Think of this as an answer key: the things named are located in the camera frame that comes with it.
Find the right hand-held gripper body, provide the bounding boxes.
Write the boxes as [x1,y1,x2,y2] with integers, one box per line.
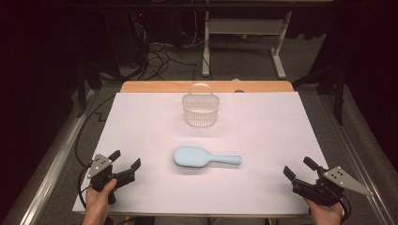
[292,166,374,207]

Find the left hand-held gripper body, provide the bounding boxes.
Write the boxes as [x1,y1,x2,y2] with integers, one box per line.
[87,153,136,205]

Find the light blue plastic spoon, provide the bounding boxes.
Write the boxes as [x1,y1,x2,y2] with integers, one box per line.
[173,145,242,169]

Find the white plastic basket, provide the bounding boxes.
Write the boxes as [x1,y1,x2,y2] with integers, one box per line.
[181,82,221,128]

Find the person's left hand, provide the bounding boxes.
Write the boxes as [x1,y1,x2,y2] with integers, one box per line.
[82,178,118,225]

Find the person's right hand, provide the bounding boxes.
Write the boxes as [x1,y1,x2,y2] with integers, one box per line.
[304,198,344,225]

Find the white table mat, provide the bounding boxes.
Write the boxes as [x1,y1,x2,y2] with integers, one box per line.
[72,91,329,218]

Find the black stand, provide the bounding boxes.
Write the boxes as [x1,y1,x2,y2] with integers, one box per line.
[75,60,103,119]
[292,64,347,127]

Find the black computer tower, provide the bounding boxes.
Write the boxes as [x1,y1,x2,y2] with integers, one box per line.
[102,12,148,69]

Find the aluminium floor rail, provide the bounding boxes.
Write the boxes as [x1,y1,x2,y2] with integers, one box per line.
[18,89,96,225]
[318,93,398,225]

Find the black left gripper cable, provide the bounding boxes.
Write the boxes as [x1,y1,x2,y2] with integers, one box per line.
[76,164,95,210]

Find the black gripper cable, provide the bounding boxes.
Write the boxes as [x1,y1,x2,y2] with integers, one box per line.
[76,164,95,210]
[339,196,352,221]

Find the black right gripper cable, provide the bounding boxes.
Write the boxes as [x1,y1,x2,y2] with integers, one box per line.
[339,196,352,221]

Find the bundle of floor cables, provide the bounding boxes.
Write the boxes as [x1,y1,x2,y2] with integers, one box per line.
[132,18,199,81]

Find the white metal stand frame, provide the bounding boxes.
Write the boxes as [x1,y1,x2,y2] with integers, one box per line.
[201,10,294,81]

